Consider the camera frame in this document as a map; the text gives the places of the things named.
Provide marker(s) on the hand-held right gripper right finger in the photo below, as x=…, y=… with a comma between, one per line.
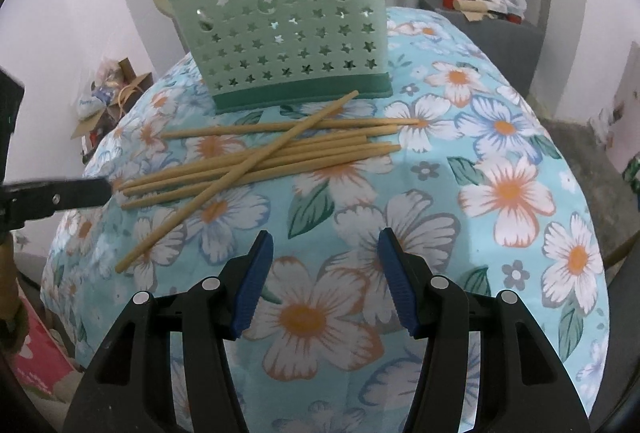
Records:
x=397, y=283

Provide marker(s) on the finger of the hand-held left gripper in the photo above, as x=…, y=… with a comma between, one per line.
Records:
x=60, y=198

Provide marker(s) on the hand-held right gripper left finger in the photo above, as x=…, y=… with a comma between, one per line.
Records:
x=252, y=283

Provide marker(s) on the pile of bamboo chopsticks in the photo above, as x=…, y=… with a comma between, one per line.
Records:
x=300, y=150

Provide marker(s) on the green star-cut utensil holder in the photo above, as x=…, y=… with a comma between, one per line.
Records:
x=300, y=63

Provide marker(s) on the clear plastic bag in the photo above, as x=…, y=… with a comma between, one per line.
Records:
x=107, y=70

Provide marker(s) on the blue floral cloth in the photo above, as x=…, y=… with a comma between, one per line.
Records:
x=500, y=238

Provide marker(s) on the cardboard box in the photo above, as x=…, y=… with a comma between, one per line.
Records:
x=135, y=83

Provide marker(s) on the pink printed box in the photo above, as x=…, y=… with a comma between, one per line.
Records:
x=35, y=358

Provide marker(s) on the grey cabinet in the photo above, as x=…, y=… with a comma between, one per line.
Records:
x=520, y=38

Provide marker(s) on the pink rolled mat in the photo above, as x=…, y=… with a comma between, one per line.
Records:
x=625, y=113

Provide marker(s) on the brown paper roll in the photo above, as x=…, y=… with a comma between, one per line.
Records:
x=470, y=4

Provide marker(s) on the small red container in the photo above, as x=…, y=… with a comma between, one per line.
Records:
x=514, y=18

